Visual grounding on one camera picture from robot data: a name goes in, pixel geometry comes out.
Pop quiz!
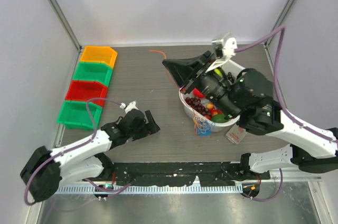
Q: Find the green storage bin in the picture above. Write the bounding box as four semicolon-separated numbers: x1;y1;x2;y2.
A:
72;62;113;87
57;100;94;130

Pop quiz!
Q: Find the red apple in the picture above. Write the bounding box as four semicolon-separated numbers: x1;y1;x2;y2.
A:
193;88;205;99

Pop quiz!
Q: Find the red yellow lychee fruit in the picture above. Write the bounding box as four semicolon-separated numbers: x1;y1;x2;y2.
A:
206;103;214;110

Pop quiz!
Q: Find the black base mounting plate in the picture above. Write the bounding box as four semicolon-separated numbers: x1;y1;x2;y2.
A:
82;162;271;188

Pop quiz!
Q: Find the yellow green pear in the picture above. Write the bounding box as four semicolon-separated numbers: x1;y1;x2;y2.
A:
214;68;223;77

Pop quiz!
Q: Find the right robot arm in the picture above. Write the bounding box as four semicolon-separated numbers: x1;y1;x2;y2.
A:
163;52;337;179

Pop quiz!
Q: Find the red storage bin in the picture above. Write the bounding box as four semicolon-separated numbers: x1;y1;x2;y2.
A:
65;80;108;102

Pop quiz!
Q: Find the white plastic fruit basket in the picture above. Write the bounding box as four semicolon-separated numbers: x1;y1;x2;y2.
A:
179;60;244;132

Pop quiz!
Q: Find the white slotted cable duct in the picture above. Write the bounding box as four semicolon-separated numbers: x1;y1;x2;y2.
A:
55;182;243;195

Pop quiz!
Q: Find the lower green storage bin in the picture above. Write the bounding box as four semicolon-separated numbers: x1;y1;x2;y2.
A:
57;100;94;130

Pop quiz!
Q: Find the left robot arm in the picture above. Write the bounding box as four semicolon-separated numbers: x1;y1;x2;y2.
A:
20;109;160;206

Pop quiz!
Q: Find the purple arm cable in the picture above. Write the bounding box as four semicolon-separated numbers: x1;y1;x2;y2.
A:
234;25;338;143
24;98;125;206

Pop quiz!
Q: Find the upper green storage bin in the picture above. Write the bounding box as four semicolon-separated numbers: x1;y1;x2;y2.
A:
72;62;113;87

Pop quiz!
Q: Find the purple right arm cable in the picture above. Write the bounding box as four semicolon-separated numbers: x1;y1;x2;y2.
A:
234;25;338;143

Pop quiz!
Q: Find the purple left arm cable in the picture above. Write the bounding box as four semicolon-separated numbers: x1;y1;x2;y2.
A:
24;98;125;206

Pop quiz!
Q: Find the green lime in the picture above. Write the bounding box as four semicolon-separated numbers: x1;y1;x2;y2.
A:
211;114;229;124

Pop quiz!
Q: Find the orange storage bin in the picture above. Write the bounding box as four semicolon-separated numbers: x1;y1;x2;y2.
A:
80;45;118;68

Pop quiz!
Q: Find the black grape bunch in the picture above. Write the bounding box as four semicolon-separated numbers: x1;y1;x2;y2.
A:
227;72;236;84

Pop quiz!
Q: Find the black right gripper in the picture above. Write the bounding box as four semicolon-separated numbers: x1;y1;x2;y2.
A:
162;51;241;120

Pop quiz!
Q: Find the dark purple grape bunch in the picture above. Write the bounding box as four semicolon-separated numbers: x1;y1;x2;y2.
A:
184;97;208;116

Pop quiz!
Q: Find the transparent plastic card packet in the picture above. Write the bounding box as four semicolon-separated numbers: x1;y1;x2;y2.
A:
225;124;247;145

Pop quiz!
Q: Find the red strawberry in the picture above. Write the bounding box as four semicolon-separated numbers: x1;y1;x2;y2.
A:
210;109;223;117

